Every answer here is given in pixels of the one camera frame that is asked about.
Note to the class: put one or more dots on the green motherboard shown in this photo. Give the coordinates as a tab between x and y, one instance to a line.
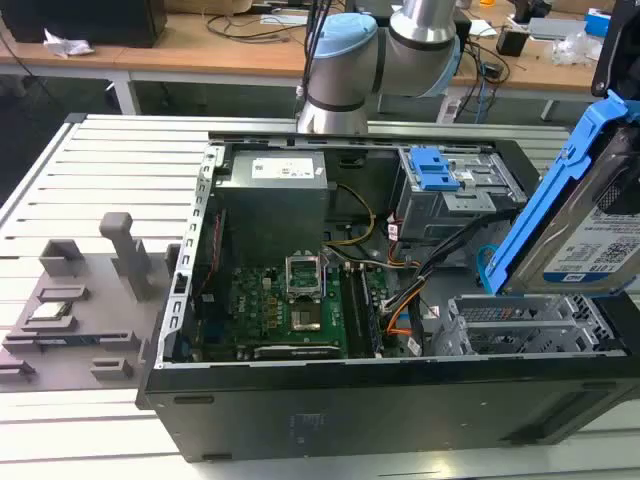
260	305

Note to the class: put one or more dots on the RAM stick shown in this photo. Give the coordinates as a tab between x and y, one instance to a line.
371	310

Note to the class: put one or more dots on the wooden desk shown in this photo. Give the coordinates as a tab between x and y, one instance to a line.
200	55

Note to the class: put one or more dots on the black graphics card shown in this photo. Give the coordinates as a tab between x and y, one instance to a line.
295	351

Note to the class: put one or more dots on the grey parts rack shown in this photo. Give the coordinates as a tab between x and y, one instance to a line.
100	325

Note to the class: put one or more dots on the black PC case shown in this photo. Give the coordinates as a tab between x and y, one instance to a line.
380	400

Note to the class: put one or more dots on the metal perforated disk bay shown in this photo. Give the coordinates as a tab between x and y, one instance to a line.
520	325

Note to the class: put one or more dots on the grey power supply unit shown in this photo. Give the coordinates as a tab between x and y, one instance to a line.
272	210

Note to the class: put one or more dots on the small black power adapter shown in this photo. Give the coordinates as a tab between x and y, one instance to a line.
511	41

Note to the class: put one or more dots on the crumpled white paper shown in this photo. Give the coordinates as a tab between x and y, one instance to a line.
67	45

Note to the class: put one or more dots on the silver CPU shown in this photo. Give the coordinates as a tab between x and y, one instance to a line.
49	311

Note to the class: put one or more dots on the blue disk carrier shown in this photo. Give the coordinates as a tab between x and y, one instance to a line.
431	170

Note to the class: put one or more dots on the CPU socket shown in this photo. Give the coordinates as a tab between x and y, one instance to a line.
306	319

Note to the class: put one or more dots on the large black box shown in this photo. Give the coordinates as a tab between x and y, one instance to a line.
85	20

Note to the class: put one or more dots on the hard disk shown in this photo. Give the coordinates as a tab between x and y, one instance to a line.
555	215

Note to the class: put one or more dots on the clear plastic bag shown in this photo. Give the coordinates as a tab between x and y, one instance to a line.
577	49

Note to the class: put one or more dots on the grey flat device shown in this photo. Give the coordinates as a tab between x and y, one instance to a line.
555	27

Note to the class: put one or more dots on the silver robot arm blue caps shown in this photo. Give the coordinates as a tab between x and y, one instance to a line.
345	65

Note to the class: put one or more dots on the blue cardboard box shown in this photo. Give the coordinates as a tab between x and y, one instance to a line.
597	24

